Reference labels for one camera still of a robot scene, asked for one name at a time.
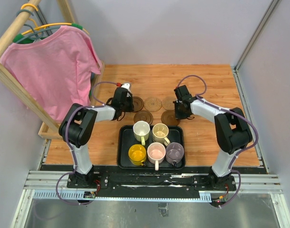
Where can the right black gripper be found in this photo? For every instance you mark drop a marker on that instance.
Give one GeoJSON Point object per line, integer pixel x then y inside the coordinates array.
{"type": "Point", "coordinates": [178, 116]}

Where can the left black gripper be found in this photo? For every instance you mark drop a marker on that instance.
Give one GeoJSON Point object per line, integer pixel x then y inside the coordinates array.
{"type": "Point", "coordinates": [129, 98]}

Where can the dark wooden coaster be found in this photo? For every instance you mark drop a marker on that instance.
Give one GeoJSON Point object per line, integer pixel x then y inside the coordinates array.
{"type": "Point", "coordinates": [138, 104]}
{"type": "Point", "coordinates": [168, 118]}
{"type": "Point", "coordinates": [143, 115]}

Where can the woven rattan coaster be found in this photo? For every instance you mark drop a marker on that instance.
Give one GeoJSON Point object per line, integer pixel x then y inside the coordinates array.
{"type": "Point", "coordinates": [168, 103]}
{"type": "Point", "coordinates": [152, 104]}

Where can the cream cartoon cup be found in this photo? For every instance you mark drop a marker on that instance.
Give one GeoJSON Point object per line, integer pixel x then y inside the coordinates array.
{"type": "Point", "coordinates": [160, 134]}

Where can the purple cup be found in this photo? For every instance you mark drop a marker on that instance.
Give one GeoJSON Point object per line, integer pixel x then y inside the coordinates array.
{"type": "Point", "coordinates": [174, 153]}

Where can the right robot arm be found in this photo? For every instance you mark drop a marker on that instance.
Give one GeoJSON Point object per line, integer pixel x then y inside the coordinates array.
{"type": "Point", "coordinates": [232, 131]}

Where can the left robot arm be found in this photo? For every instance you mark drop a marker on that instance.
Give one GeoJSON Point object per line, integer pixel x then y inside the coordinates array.
{"type": "Point", "coordinates": [76, 130]}

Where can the white faceted cup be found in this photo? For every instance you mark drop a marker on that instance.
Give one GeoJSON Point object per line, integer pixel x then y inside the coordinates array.
{"type": "Point", "coordinates": [141, 130]}

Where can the pink cup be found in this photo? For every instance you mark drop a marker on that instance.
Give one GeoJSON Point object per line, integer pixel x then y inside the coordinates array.
{"type": "Point", "coordinates": [156, 153]}

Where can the yellow cup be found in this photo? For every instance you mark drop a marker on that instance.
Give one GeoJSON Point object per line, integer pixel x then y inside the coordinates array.
{"type": "Point", "coordinates": [137, 155]}

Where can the black tray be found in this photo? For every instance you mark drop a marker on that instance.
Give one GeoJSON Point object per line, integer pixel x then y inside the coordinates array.
{"type": "Point", "coordinates": [127, 139]}

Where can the pink t-shirt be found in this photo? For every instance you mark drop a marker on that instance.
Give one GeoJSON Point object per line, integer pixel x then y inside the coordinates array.
{"type": "Point", "coordinates": [55, 71]}

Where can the wooden clothes rack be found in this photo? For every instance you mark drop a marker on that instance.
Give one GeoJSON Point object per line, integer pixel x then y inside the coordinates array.
{"type": "Point", "coordinates": [9, 80]}

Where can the yellow hanger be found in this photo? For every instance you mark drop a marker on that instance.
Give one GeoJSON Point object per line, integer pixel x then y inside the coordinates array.
{"type": "Point", "coordinates": [67, 12]}

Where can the grey hanger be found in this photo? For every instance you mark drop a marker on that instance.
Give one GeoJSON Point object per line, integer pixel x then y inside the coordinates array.
{"type": "Point", "coordinates": [33, 30]}

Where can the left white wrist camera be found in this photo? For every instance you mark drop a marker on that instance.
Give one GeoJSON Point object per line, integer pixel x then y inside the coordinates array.
{"type": "Point", "coordinates": [127, 86]}

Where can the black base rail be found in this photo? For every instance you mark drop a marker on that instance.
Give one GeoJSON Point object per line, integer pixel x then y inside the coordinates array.
{"type": "Point", "coordinates": [109, 183]}

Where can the right aluminium frame post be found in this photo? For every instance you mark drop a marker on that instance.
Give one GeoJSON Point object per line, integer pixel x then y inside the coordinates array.
{"type": "Point", "coordinates": [259, 29]}

